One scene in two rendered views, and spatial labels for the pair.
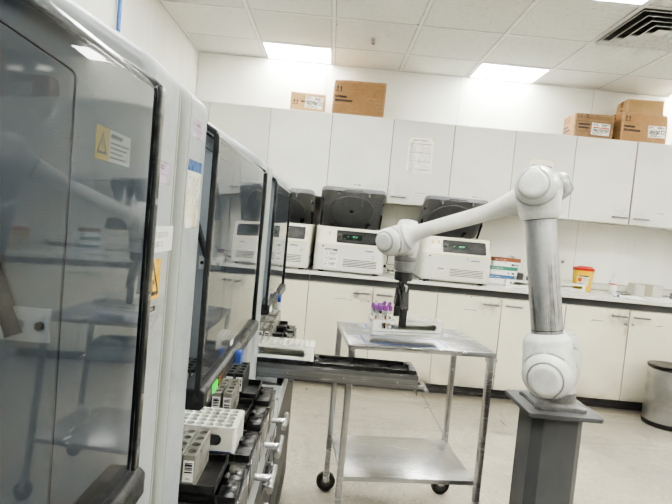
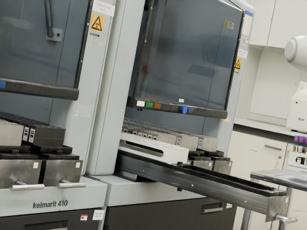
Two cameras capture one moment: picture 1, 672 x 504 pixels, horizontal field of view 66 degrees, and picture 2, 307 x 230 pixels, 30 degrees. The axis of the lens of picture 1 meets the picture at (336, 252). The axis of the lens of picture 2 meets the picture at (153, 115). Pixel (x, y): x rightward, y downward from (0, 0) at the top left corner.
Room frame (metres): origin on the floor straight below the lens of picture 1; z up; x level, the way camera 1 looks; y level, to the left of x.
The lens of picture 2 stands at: (0.25, -0.96, 1.05)
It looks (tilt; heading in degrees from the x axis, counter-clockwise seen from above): 3 degrees down; 37
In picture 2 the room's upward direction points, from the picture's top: 10 degrees clockwise
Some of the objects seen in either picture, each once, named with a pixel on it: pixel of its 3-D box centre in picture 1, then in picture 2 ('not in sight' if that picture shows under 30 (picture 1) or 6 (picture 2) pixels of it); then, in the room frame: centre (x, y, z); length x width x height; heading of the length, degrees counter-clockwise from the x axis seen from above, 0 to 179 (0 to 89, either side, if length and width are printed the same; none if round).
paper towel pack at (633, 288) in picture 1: (645, 289); not in sight; (4.57, -2.78, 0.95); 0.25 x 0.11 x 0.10; 87
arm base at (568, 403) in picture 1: (550, 394); not in sight; (1.86, -0.83, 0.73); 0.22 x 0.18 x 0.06; 1
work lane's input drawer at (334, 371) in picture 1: (321, 369); (184, 177); (1.73, 0.01, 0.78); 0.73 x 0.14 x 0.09; 91
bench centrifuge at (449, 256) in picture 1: (450, 239); not in sight; (4.35, -0.96, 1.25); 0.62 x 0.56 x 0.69; 0
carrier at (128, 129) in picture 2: not in sight; (134, 135); (1.88, 0.36, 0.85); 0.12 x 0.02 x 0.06; 1
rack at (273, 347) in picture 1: (270, 349); (142, 148); (1.73, 0.19, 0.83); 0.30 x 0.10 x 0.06; 91
